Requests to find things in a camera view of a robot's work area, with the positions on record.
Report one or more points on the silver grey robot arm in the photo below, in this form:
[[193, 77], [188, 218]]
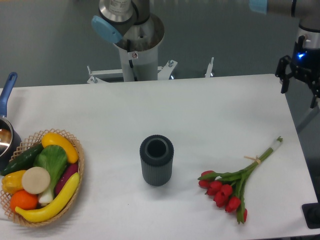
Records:
[[116, 17]]

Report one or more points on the orange fruit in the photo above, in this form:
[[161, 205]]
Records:
[[23, 200]]

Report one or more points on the yellow squash upper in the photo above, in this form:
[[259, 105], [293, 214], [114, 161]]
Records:
[[53, 138]]

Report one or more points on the red tulip bouquet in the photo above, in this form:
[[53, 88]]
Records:
[[227, 189]]

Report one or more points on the green cucumber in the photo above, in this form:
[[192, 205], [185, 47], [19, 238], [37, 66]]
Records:
[[23, 161]]

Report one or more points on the yellow bell pepper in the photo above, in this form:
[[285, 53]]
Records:
[[12, 182]]

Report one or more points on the black device at edge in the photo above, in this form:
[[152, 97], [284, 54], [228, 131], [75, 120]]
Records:
[[311, 212]]

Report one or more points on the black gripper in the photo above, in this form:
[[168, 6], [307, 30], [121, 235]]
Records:
[[305, 66]]

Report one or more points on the green leafy bok choy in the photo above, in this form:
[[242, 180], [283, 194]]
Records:
[[54, 159]]

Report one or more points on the dark grey ribbed vase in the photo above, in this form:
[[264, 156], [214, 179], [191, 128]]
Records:
[[156, 156]]

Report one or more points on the blue handled saucepan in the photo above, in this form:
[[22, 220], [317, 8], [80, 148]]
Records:
[[9, 138]]

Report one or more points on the yellow banana squash lower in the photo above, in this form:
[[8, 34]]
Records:
[[56, 206]]

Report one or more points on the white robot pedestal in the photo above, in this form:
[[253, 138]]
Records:
[[138, 50]]

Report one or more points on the purple sweet potato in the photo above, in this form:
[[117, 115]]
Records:
[[69, 171]]

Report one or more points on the woven wicker basket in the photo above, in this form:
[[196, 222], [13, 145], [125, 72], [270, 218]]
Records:
[[33, 140]]

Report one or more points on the white metal base frame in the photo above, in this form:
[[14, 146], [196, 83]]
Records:
[[166, 72]]

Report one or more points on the beige round disc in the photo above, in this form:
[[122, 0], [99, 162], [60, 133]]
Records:
[[35, 180]]

